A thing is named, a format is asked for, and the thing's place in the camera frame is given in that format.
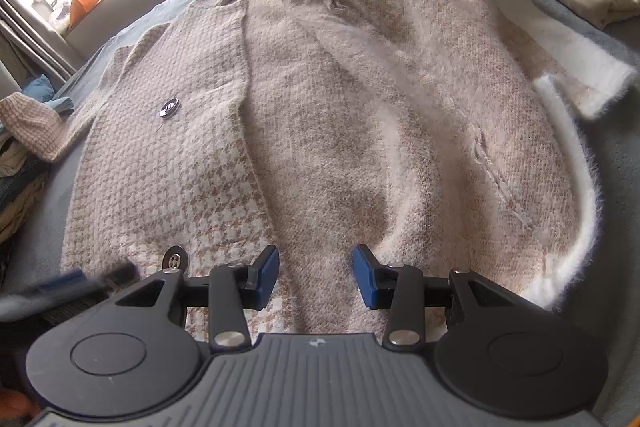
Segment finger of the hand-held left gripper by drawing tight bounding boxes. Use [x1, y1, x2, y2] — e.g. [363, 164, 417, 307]
[30, 258, 140, 300]

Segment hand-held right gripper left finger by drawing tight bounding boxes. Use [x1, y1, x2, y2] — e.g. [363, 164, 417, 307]
[115, 244, 279, 350]

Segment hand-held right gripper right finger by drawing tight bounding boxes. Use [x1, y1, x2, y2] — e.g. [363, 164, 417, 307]
[351, 244, 521, 350]

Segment beige houndstooth coat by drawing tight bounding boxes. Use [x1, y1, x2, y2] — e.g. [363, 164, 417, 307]
[0, 0, 638, 343]

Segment beige folded trousers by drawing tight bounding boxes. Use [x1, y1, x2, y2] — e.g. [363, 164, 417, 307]
[0, 187, 49, 245]

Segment grey curtain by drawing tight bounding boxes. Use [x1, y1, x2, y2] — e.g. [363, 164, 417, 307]
[0, 0, 76, 80]

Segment orange bag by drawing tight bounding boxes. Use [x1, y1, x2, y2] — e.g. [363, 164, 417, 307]
[69, 0, 105, 28]

